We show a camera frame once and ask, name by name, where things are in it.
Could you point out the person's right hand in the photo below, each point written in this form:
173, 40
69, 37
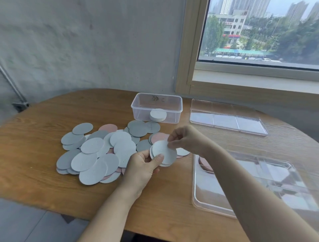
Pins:
192, 140

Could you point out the person's left hand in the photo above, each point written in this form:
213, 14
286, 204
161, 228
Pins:
138, 174

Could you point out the person's right thumb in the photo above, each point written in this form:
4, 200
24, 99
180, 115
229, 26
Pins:
174, 144

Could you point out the person's left thumb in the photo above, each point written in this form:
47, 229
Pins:
155, 161

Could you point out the white round discs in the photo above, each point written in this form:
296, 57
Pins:
162, 153

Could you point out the person's left forearm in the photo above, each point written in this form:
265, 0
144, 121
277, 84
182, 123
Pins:
109, 217

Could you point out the person's right forearm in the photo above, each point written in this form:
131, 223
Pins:
249, 197

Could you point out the white disc stack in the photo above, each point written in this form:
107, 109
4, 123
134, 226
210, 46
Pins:
158, 115

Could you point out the clear plastic storage container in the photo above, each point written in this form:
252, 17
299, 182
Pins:
172, 109

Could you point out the pink round discs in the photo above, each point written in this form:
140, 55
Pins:
204, 164

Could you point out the clear plastic lid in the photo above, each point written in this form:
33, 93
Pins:
226, 119

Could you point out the pile of grey pink coasters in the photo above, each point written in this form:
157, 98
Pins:
92, 159

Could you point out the clear divided plastic tray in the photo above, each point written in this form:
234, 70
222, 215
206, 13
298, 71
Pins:
214, 194

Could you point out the beige window frame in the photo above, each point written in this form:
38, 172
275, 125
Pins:
192, 49

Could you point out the grey wall junction box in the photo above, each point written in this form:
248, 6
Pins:
20, 106

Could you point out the grey metal wall pipe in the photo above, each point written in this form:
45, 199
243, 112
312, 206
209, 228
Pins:
11, 84

